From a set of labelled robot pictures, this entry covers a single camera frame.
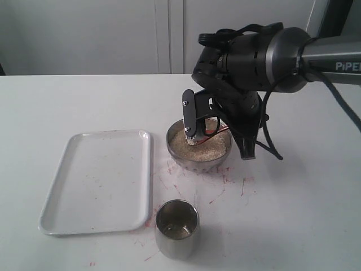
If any white rectangular plastic tray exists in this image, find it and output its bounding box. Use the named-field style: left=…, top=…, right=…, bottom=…
left=38, top=130, right=152, bottom=235

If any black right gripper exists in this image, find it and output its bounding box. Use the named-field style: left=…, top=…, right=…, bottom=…
left=182, top=89, right=262, bottom=160

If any stainless steel cup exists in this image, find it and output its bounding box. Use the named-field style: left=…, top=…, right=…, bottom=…
left=155, top=199, right=201, bottom=260

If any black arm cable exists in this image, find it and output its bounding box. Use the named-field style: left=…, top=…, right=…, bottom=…
left=198, top=22, right=361, bottom=161

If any steel bowl of rice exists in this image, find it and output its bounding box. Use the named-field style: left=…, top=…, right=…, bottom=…
left=166, top=120, right=232, bottom=173

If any brown wooden spoon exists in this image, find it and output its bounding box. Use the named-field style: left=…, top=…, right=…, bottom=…
left=203, top=126, right=229, bottom=142

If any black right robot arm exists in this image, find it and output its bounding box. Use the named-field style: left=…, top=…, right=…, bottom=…
left=182, top=23, right=360, bottom=160

